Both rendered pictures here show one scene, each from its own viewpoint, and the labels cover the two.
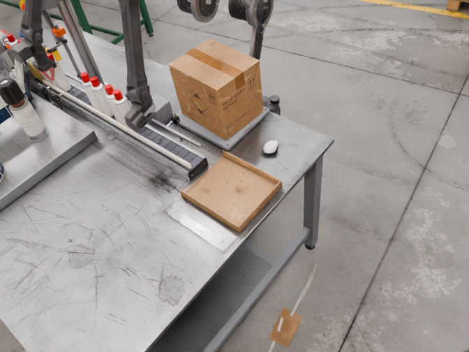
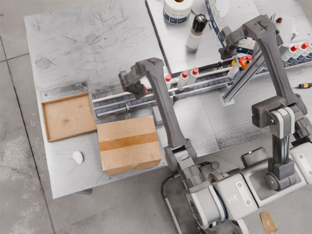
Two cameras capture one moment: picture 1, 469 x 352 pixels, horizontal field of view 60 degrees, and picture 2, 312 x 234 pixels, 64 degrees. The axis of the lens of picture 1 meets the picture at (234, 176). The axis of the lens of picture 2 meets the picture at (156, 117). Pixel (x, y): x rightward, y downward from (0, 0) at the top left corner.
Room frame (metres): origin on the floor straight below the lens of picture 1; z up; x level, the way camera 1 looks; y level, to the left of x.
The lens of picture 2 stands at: (1.65, -0.22, 2.39)
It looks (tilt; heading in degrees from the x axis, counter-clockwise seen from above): 71 degrees down; 106
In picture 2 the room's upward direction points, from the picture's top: 11 degrees clockwise
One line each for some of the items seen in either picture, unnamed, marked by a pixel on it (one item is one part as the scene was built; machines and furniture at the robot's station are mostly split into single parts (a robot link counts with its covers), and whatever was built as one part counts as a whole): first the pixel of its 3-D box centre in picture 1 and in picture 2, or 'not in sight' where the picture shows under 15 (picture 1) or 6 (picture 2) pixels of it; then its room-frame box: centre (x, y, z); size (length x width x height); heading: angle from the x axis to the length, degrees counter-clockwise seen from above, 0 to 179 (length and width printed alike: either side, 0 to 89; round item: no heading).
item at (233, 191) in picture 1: (230, 188); (68, 116); (1.01, 0.02, 0.85); 0.30 x 0.26 x 0.04; 43
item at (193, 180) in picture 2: not in sight; (192, 178); (1.79, -0.07, 1.45); 0.09 x 0.08 x 0.12; 49
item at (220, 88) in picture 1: (218, 89); (129, 146); (1.46, 0.00, 0.99); 0.30 x 0.24 x 0.27; 38
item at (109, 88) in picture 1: (116, 105); (166, 84); (1.48, 0.46, 0.98); 0.05 x 0.05 x 0.20
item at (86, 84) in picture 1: (92, 93); (192, 77); (1.60, 0.57, 0.98); 0.05 x 0.05 x 0.20
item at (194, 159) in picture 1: (80, 100); (214, 80); (1.74, 0.70, 0.86); 1.65 x 0.08 x 0.04; 43
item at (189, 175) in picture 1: (81, 101); (214, 80); (1.74, 0.70, 0.85); 1.65 x 0.11 x 0.05; 43
